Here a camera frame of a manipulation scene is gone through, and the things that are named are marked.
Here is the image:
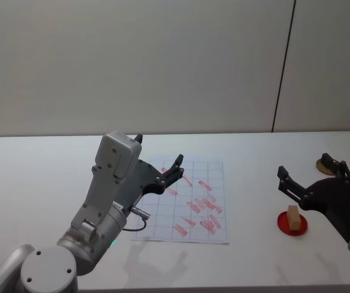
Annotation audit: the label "thin dark cable, silver plug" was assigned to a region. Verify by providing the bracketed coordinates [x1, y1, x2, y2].
[122, 206, 151, 233]

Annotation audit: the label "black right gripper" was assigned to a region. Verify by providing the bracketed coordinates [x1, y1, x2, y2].
[276, 153, 350, 244]

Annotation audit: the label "round tan disc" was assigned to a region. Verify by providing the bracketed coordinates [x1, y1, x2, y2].
[315, 156, 336, 176]

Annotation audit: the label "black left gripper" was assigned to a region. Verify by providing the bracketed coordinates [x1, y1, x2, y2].
[112, 132, 185, 212]

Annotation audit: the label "small wooden block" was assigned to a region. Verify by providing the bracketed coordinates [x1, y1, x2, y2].
[286, 204, 302, 231]

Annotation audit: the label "white grid paper, red stamps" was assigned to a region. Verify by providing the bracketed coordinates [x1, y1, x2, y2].
[130, 160, 229, 245]

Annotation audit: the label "round red disc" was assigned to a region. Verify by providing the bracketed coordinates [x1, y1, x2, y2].
[276, 210, 308, 237]

